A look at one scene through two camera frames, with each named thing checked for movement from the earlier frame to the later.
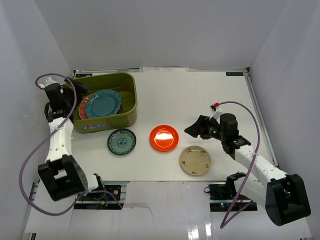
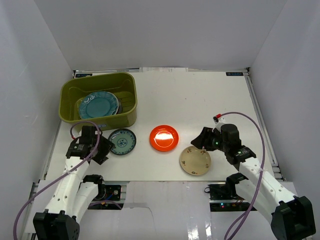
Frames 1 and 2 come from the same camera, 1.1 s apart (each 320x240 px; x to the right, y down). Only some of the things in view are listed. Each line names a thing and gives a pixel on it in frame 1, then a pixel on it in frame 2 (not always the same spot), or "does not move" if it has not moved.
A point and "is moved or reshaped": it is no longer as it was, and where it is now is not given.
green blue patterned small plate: [121, 141] does not move
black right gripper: [200, 126] → [204, 139]
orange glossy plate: [164, 138] does not move
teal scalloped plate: [103, 102] is moved or reshaped
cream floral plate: [195, 160] does not move
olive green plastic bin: [125, 84] does not move
